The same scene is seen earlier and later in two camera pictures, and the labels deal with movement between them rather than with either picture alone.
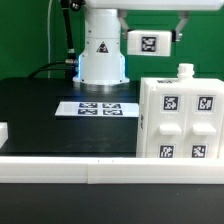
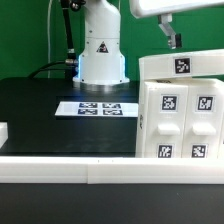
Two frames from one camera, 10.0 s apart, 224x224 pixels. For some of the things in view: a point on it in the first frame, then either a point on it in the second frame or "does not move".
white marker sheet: [98, 109] does not move
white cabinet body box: [180, 117] does not move
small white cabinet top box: [149, 42] → [192, 64]
